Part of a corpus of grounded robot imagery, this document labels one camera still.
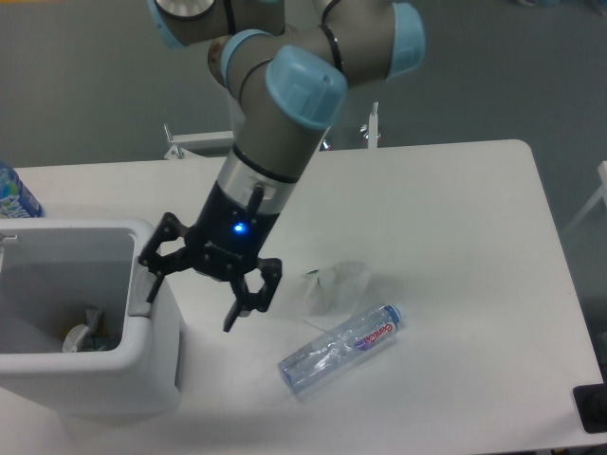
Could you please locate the white push-lid trash can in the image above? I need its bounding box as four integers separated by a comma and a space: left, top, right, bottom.
1, 218, 186, 414

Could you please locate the trash inside the can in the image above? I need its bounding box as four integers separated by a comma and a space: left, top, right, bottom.
62, 308, 121, 354

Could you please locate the clear empty plastic bottle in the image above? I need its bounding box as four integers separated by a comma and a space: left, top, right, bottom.
277, 304, 404, 394

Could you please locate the blue labelled water bottle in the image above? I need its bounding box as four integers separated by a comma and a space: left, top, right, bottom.
1, 162, 46, 219

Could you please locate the crumpled clear plastic bag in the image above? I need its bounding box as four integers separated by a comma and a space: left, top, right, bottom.
303, 261, 372, 331

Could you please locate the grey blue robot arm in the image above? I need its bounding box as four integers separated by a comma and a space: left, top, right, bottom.
138, 1, 426, 328

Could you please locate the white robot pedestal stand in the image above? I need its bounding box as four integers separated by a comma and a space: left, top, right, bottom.
163, 100, 383, 160

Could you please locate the black device at table edge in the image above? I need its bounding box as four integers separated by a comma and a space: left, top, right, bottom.
573, 383, 606, 434

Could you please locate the white frame at right edge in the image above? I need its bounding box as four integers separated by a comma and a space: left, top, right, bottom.
563, 161, 606, 236

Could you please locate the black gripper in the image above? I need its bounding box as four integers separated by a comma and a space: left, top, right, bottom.
138, 184, 283, 333

